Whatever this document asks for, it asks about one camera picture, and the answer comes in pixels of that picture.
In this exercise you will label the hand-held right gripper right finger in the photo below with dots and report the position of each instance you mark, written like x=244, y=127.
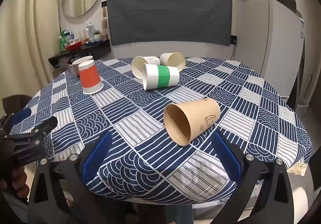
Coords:
x=227, y=160

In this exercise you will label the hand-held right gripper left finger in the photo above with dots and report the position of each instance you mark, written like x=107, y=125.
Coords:
x=97, y=157

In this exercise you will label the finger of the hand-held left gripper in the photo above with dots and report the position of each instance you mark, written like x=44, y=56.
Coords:
x=44, y=126
x=21, y=115

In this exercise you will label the brown kraft paper cup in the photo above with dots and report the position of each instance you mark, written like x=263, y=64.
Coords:
x=193, y=118

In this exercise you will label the red and white paper cup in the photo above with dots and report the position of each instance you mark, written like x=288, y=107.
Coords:
x=89, y=77

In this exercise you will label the plain white paper cup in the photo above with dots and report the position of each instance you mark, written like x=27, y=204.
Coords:
x=140, y=66

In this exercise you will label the white cup with green band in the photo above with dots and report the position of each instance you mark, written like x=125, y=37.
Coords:
x=161, y=76

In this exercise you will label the white cup with kraft inside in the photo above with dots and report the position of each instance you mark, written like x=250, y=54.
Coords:
x=174, y=59

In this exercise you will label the person's left hand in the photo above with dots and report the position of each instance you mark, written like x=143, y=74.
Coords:
x=17, y=181

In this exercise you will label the dark brown chair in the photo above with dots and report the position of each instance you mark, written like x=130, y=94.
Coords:
x=13, y=102

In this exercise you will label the blue white patterned tablecloth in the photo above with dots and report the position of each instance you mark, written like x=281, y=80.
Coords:
x=140, y=143

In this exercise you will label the brown ceramic mug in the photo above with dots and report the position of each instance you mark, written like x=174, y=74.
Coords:
x=76, y=64

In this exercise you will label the cream lace cloth edge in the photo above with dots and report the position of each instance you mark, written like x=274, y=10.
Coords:
x=298, y=169

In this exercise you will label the green bottle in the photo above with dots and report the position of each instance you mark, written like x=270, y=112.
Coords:
x=62, y=44

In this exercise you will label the cream curtain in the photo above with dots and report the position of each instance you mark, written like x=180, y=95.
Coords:
x=30, y=33

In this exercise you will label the red bowl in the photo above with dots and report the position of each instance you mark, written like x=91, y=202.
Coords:
x=74, y=45

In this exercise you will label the black side table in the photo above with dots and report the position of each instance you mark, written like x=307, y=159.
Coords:
x=96, y=49

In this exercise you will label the small potted plant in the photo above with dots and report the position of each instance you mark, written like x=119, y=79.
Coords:
x=97, y=36

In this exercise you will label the white refrigerator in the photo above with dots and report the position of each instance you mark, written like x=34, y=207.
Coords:
x=268, y=43

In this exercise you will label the black wall socket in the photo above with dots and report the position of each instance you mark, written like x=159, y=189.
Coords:
x=233, y=39

